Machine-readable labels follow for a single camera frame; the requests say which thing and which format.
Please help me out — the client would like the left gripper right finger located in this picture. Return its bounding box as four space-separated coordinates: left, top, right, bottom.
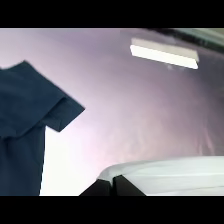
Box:
112 174 147 197

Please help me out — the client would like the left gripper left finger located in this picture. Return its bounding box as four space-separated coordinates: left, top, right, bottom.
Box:
79 178 114 197

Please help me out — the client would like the dark blue T-shirt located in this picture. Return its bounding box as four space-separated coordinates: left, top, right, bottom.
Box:
0 60 86 197

